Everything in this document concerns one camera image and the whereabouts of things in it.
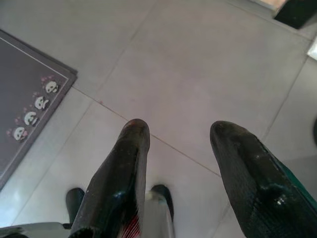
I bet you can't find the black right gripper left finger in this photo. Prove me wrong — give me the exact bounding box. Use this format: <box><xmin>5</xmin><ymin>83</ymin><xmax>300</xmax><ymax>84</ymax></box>
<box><xmin>70</xmin><ymin>118</ymin><xmax>151</xmax><ymax>238</ymax></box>

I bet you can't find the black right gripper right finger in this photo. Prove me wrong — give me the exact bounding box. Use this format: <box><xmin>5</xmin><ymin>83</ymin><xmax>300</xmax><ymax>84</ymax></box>
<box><xmin>210</xmin><ymin>120</ymin><xmax>317</xmax><ymax>238</ymax></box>

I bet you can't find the black robot left foot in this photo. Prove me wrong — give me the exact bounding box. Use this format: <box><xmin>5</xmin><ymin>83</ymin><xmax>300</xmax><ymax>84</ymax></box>
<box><xmin>65</xmin><ymin>187</ymin><xmax>86</xmax><ymax>225</ymax></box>

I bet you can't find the black robot foot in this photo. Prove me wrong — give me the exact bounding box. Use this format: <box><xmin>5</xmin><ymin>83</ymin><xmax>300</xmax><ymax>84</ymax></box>
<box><xmin>148</xmin><ymin>184</ymin><xmax>174</xmax><ymax>224</ymax></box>
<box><xmin>65</xmin><ymin>187</ymin><xmax>86</xmax><ymax>225</ymax></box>

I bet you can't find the black robot right foot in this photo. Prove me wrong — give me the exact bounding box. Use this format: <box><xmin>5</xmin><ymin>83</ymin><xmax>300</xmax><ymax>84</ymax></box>
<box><xmin>148</xmin><ymin>184</ymin><xmax>174</xmax><ymax>224</ymax></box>

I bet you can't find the silver robot right leg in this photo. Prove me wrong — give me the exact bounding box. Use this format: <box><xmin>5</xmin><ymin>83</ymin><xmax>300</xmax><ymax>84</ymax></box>
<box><xmin>143</xmin><ymin>192</ymin><xmax>175</xmax><ymax>238</ymax></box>

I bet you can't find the grey panda print floor mat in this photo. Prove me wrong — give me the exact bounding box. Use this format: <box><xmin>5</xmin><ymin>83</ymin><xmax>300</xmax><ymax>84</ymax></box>
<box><xmin>0</xmin><ymin>29</ymin><xmax>78</xmax><ymax>191</ymax></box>

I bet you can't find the black rectangular object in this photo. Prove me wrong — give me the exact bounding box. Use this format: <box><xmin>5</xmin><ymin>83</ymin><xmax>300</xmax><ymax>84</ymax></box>
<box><xmin>274</xmin><ymin>0</ymin><xmax>317</xmax><ymax>30</ymax></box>

